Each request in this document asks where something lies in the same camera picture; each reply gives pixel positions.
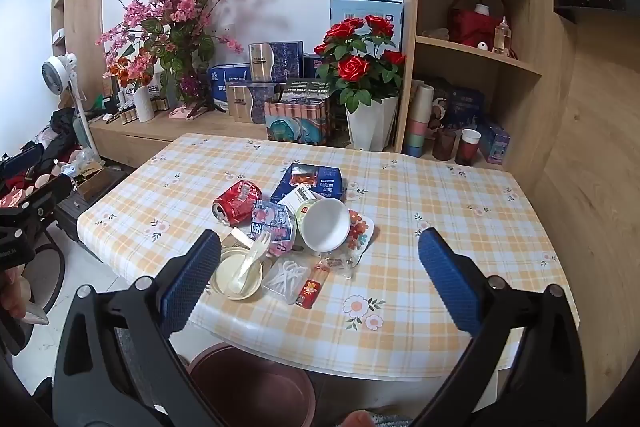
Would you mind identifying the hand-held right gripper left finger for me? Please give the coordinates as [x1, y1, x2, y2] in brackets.
[51, 229, 223, 427]

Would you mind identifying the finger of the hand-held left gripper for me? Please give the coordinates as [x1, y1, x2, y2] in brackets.
[0, 143, 47, 180]
[10, 173, 76, 228]

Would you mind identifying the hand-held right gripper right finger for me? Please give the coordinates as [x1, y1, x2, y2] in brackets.
[416, 227, 588, 427]

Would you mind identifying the blue foil snack wrapper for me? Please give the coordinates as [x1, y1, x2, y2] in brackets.
[248, 200, 297, 258]

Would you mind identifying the dark red trash bin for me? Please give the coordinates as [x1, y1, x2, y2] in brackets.
[187, 341, 317, 427]

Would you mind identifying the blue cardboard box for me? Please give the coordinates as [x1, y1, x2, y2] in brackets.
[271, 162, 346, 205]

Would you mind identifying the person's left hand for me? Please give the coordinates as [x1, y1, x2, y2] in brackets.
[0, 267, 49, 325]

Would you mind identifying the cream round plastic lid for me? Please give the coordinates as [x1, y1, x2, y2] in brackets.
[211, 248, 264, 300]

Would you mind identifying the pile of clothes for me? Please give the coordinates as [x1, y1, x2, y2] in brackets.
[0, 107, 101, 208]

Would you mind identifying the white plastic fork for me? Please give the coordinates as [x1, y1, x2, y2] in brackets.
[235, 232, 273, 293]

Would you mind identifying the white standing fan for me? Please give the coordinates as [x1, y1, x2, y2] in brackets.
[41, 52, 103, 165]

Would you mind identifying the crushed red drink can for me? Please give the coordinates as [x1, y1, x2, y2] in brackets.
[212, 180, 264, 228]

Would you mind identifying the clear bag of cotton swabs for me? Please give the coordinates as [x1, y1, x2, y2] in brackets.
[262, 257, 313, 305]

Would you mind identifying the floral white plastic tray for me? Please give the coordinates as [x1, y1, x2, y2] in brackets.
[340, 208, 376, 265]

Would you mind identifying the clear candy wrapper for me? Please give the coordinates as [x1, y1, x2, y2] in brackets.
[312, 254, 358, 280]

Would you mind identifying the wooden sideboard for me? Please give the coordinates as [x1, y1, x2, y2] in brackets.
[87, 109, 351, 170]

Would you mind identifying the small red packet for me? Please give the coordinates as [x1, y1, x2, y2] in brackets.
[295, 274, 326, 309]

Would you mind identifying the red paper cup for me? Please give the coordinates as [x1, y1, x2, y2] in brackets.
[455, 128, 482, 166]

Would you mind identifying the white label card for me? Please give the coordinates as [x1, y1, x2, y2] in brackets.
[277, 184, 316, 212]

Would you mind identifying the brown glass cup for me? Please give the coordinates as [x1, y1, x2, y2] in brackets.
[432, 128, 458, 162]

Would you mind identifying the white ribbed vase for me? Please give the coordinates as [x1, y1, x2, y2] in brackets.
[132, 86, 155, 124]

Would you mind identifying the white paper bowl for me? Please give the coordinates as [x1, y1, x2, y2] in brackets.
[295, 198, 352, 256]

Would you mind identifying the orange flower bunch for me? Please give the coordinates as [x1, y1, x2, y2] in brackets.
[102, 49, 153, 90]

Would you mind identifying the small blue carton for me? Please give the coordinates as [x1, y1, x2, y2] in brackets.
[477, 122, 511, 165]

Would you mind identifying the grey fluffy rug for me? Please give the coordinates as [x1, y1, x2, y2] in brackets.
[370, 412, 417, 427]

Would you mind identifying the stack of pastel cups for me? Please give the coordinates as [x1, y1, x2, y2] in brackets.
[402, 79, 436, 158]

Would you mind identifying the white flower pot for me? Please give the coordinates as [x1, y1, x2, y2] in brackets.
[345, 96, 400, 152]

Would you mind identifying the dark blue gift box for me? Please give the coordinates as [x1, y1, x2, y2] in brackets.
[430, 79, 486, 132]

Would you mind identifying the silver blue gift box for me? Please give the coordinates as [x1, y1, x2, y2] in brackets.
[248, 41, 305, 84]
[225, 82, 288, 125]

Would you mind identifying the wooden shelf unit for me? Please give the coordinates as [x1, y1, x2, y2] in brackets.
[400, 0, 576, 192]

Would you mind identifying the blue white box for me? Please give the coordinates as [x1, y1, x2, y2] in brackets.
[207, 63, 251, 112]

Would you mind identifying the black flat box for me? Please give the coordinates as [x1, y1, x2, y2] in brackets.
[277, 78, 336, 105]

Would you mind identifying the red rose plant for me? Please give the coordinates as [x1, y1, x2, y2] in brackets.
[312, 14, 407, 114]

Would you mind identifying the clear perfume bottle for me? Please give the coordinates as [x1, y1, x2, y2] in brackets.
[492, 17, 512, 56]

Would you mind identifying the red basket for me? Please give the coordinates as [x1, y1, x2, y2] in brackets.
[446, 0, 507, 48]

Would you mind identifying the large light blue box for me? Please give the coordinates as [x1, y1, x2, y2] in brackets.
[330, 0, 403, 52]

